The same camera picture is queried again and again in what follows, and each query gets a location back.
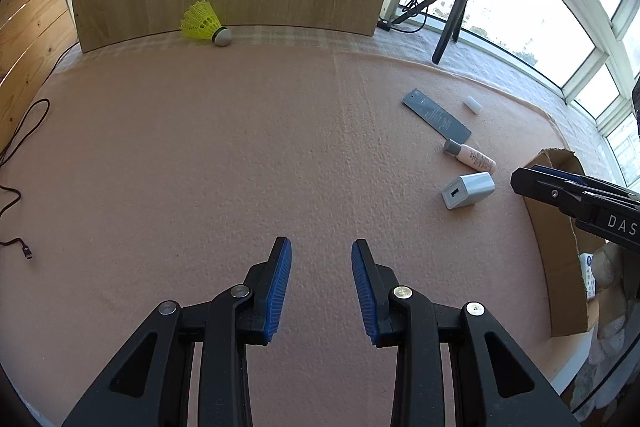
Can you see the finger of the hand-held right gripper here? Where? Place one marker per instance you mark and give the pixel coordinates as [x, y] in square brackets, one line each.
[555, 172]
[542, 189]

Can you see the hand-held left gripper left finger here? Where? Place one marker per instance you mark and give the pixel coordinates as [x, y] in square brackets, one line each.
[277, 292]

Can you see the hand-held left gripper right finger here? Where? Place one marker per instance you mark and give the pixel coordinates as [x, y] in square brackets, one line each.
[362, 292]

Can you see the white printed tissue pack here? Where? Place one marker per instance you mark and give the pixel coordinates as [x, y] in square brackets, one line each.
[588, 274]

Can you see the cardboard box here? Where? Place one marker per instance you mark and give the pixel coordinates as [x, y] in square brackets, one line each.
[560, 267]

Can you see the white charger adapter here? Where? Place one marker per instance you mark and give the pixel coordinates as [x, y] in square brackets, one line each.
[470, 191]

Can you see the pink lotion bottle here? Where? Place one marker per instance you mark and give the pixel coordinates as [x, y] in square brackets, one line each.
[475, 158]

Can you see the small white cylinder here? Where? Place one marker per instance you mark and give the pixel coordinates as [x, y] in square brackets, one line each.
[472, 105]

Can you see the dark grey card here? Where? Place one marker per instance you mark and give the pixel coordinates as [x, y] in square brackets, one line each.
[435, 114]

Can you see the yellow shuttlecock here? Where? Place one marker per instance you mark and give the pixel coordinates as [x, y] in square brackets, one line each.
[200, 22]

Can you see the person's right forearm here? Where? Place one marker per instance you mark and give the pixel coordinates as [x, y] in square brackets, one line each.
[607, 347]

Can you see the person's right hand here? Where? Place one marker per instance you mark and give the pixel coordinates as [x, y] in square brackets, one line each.
[607, 267]

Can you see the pale plaid cloth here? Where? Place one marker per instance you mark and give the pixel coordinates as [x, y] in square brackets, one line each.
[500, 57]

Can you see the black tripod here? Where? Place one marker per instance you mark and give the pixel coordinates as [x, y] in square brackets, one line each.
[450, 27]

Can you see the black inline controller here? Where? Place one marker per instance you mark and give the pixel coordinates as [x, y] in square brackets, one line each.
[385, 25]

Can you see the pine wood panel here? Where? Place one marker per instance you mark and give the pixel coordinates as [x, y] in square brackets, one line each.
[30, 42]

